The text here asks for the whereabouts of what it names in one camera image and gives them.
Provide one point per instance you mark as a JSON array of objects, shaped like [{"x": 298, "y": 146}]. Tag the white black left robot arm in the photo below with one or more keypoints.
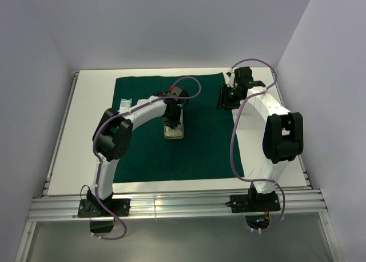
[{"x": 113, "y": 135}]

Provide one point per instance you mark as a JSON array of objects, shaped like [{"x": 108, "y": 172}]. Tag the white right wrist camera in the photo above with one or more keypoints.
[{"x": 231, "y": 76}]

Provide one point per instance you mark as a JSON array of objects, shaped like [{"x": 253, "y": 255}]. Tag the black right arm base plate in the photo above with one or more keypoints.
[{"x": 244, "y": 203}]

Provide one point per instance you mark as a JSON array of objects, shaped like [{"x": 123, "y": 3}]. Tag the aluminium table edge rail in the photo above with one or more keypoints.
[{"x": 60, "y": 134}]

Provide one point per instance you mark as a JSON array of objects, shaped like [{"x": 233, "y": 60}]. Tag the metal surgical kit tray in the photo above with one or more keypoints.
[{"x": 176, "y": 133}]

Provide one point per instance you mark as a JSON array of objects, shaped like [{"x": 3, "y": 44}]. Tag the aluminium front frame rail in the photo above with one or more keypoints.
[{"x": 171, "y": 205}]

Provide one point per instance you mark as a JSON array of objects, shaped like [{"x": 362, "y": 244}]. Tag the dark green surgical cloth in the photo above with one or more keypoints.
[{"x": 203, "y": 152}]

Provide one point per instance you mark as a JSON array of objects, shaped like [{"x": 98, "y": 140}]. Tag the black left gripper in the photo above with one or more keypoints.
[{"x": 171, "y": 120}]

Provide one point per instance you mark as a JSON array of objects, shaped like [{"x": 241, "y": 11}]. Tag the white gauze packet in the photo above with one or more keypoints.
[{"x": 125, "y": 103}]

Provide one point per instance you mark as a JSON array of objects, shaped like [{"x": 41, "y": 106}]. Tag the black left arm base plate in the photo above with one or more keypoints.
[{"x": 88, "y": 208}]

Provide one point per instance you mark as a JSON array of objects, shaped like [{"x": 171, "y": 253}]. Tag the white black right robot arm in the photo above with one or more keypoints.
[{"x": 282, "y": 140}]

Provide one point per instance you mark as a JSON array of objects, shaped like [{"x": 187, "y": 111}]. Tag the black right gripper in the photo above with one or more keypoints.
[{"x": 223, "y": 96}]

